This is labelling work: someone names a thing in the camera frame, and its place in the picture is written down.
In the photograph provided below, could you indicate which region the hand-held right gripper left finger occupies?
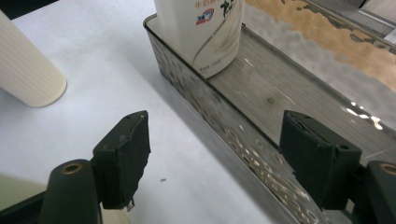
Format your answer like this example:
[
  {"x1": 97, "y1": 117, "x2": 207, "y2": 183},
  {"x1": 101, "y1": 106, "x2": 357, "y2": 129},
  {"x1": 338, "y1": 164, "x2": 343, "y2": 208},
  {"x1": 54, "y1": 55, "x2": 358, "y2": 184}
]
[{"x1": 92, "y1": 110, "x2": 152, "y2": 211}]

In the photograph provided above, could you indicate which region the white bottle with blue pump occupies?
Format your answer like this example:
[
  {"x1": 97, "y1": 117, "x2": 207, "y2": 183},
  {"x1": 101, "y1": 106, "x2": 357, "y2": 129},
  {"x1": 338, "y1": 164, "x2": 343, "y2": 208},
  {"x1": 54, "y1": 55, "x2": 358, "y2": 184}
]
[{"x1": 153, "y1": 0, "x2": 246, "y2": 79}]

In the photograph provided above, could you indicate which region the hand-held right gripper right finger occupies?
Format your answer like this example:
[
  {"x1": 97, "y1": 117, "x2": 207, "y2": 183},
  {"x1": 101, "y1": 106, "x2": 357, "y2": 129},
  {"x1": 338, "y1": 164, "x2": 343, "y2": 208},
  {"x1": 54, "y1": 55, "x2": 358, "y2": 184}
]
[{"x1": 278, "y1": 110, "x2": 363, "y2": 211}]

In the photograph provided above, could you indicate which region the cream ribbed cup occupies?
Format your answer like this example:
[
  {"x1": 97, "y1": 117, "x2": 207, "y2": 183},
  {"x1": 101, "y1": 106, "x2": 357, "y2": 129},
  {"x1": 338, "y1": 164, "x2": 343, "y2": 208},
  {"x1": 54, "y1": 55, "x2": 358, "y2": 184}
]
[{"x1": 0, "y1": 8, "x2": 68, "y2": 108}]

